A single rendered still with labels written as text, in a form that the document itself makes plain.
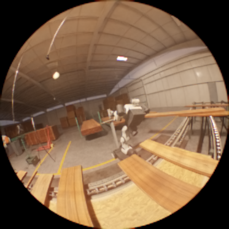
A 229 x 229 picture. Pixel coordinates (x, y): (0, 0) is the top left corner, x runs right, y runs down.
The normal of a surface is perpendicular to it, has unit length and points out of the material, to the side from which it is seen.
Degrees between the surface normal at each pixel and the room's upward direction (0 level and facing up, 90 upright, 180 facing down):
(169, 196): 0
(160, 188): 0
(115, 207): 0
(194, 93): 87
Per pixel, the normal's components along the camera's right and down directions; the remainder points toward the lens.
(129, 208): -0.22, -0.97
